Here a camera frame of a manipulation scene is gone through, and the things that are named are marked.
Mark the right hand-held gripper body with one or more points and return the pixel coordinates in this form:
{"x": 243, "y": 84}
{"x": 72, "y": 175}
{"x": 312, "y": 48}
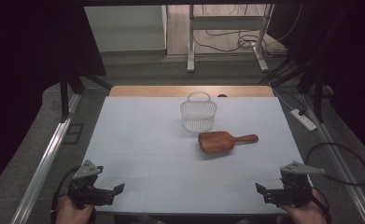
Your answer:
{"x": 295, "y": 188}

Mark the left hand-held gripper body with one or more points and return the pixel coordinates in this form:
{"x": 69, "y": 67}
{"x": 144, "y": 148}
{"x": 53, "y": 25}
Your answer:
{"x": 83, "y": 189}

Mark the brown wooden paddle scoop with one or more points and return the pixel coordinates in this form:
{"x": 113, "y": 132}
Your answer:
{"x": 217, "y": 142}

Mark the white plastic mesh basket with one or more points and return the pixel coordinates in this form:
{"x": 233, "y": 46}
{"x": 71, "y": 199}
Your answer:
{"x": 198, "y": 116}

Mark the person's left hand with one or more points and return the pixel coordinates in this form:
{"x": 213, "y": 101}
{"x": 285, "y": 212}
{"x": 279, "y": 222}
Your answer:
{"x": 72, "y": 213}

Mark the person's right hand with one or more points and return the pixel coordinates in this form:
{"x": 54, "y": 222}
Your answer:
{"x": 306, "y": 214}

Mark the white foam board sheet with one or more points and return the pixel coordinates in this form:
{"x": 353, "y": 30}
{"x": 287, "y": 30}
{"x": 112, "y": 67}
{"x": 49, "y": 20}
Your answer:
{"x": 146, "y": 140}

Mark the white power strip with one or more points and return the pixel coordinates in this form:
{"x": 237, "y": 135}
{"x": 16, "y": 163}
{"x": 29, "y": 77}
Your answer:
{"x": 303, "y": 120}

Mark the black plug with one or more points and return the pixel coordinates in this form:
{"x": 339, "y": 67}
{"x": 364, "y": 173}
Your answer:
{"x": 302, "y": 112}

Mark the black metal stand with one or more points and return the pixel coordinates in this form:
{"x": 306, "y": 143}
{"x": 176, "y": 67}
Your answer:
{"x": 65, "y": 93}
{"x": 318, "y": 93}

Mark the dark curtain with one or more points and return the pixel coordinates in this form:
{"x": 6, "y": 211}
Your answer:
{"x": 24, "y": 62}
{"x": 351, "y": 62}

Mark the white cabinet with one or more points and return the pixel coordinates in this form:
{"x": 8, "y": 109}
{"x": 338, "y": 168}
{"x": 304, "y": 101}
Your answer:
{"x": 125, "y": 28}

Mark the aluminium rail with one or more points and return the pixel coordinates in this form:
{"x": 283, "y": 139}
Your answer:
{"x": 43, "y": 168}
{"x": 339, "y": 161}

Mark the white metal desk frame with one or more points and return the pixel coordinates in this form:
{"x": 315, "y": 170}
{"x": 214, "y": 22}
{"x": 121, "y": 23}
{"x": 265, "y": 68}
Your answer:
{"x": 227, "y": 22}

